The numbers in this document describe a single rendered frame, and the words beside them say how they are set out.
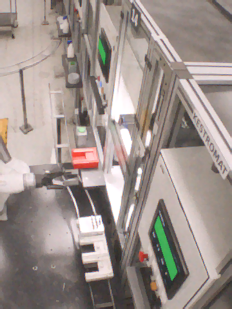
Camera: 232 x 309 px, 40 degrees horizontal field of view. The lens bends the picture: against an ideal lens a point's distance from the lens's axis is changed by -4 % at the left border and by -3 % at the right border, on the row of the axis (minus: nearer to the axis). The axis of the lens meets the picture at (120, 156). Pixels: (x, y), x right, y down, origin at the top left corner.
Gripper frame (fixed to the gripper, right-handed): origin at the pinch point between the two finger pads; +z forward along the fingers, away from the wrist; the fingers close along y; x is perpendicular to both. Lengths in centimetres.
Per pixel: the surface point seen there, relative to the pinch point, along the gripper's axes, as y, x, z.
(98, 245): -23.6, -29.4, 9.6
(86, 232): -19.8, -22.2, 4.3
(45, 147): -112, 137, -13
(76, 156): -20.1, 34.3, 6.5
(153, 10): 88, 8, 31
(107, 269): -26, -43, 12
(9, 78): -112, 273, -56
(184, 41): 88, -19, 34
